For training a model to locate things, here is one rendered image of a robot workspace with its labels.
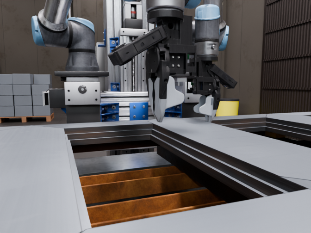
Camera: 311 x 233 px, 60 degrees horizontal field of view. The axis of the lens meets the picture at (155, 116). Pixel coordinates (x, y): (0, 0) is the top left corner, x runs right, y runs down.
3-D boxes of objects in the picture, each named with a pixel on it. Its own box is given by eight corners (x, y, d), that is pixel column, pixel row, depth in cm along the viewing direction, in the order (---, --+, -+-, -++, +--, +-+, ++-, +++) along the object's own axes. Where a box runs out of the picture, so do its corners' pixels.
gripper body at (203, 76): (186, 95, 88) (186, 58, 87) (208, 95, 91) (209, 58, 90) (197, 96, 81) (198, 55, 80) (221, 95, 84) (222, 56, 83)
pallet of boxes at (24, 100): (53, 117, 780) (52, 75, 765) (50, 121, 702) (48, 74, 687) (5, 119, 748) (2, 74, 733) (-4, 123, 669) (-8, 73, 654)
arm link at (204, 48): (210, 45, 89) (225, 41, 82) (210, 59, 90) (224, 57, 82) (190, 44, 87) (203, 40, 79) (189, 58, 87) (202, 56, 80)
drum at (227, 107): (231, 131, 551) (232, 98, 543) (242, 135, 509) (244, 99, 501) (210, 132, 540) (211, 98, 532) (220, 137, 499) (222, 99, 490)
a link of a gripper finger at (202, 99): (191, 123, 89) (191, 95, 88) (207, 122, 91) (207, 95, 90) (195, 124, 87) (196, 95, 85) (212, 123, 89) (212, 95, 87)
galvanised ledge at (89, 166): (324, 152, 132) (325, 146, 131) (34, 188, 87) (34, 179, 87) (291, 144, 150) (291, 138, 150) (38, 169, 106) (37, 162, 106)
